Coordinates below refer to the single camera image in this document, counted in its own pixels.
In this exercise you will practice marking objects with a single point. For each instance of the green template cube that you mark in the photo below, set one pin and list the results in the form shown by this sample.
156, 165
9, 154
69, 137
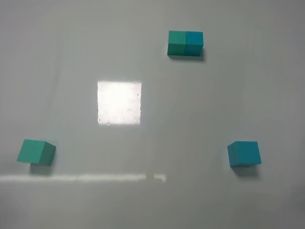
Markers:
176, 43

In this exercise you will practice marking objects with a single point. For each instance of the blue template cube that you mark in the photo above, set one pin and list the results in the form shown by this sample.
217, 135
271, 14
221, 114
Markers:
194, 43

